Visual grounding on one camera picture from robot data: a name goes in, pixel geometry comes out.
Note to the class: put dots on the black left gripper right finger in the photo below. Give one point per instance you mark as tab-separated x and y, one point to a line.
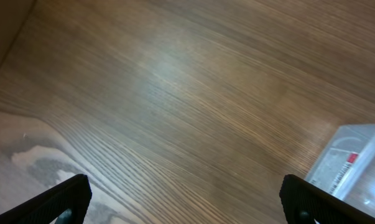
305	203

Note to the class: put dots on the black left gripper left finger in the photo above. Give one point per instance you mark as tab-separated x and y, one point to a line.
66	202

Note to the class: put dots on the clear plastic container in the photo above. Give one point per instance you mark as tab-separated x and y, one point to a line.
346	167

